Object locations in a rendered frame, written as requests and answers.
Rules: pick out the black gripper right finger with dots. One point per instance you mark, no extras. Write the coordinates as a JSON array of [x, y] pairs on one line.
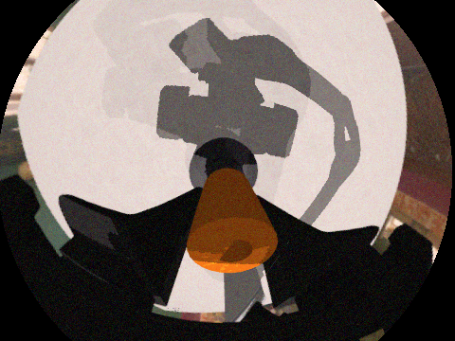
[[304, 253]]

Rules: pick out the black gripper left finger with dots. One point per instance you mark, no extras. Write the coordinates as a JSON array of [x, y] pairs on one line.
[[154, 240]]

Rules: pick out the orange knob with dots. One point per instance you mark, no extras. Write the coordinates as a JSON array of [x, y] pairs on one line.
[[230, 232]]

